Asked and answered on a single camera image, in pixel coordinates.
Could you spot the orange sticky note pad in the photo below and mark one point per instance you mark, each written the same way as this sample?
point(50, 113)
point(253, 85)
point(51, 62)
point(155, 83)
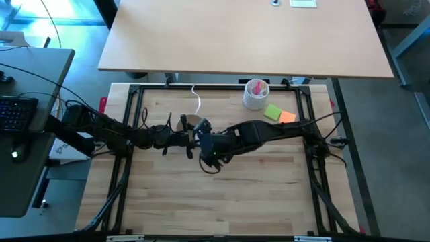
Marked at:
point(287, 117)

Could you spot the black backlit keyboard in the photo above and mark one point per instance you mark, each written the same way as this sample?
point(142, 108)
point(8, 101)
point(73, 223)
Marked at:
point(16, 114)

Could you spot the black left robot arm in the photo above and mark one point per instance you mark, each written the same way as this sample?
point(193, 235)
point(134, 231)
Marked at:
point(117, 131)

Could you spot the black aluminium table frame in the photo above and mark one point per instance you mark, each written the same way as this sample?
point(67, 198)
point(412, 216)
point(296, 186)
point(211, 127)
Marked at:
point(215, 87)

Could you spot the light wooden desk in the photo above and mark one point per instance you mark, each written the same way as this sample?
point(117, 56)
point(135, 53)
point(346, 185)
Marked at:
point(245, 37)

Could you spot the silver frame bracket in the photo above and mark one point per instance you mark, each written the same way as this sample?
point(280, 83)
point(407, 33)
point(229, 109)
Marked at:
point(312, 239)
point(124, 238)

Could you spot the round desk grommet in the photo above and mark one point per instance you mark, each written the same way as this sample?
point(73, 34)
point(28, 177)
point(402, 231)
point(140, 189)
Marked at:
point(275, 2)

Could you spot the red storage box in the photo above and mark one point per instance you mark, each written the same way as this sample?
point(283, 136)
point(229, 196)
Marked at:
point(373, 5)

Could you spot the grey metal table frame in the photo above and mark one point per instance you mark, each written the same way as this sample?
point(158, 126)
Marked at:
point(408, 42)

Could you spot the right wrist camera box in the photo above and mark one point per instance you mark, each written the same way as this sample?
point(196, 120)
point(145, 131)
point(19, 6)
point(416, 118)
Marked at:
point(202, 126)

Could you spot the red table clamp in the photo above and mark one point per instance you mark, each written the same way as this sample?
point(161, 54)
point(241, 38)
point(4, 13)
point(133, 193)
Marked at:
point(102, 105)
point(332, 102)

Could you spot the round wooden lamp base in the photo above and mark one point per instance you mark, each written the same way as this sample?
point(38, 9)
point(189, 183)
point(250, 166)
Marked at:
point(193, 120)

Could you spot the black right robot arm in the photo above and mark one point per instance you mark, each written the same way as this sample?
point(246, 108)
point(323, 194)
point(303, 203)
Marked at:
point(268, 131)

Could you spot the white desk plate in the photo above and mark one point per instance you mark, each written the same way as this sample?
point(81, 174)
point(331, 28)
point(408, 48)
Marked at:
point(302, 3)

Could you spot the black desk support beam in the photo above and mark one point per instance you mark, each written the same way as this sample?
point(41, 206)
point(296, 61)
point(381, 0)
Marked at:
point(67, 134)

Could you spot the green sticky note pad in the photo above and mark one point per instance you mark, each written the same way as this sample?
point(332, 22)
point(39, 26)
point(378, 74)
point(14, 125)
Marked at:
point(272, 112)

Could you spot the grey desk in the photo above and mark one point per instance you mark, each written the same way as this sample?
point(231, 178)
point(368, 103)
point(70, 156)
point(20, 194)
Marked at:
point(20, 188)

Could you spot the white textured pen cup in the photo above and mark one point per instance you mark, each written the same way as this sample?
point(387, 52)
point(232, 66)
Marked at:
point(255, 99)

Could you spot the pink marker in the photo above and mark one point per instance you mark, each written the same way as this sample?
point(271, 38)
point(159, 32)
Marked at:
point(258, 87)

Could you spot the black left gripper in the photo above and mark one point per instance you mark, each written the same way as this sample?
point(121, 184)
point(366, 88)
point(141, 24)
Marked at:
point(171, 139)

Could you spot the black computer mouse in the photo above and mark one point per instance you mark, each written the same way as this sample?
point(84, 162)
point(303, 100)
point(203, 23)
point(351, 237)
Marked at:
point(19, 153)

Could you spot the white box with logo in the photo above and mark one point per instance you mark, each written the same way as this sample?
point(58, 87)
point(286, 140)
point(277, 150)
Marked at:
point(64, 149)

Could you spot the small black desk object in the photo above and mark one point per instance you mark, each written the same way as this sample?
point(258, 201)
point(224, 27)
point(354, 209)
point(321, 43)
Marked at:
point(5, 79)

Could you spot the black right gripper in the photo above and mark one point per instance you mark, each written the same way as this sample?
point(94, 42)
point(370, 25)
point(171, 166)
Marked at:
point(215, 149)

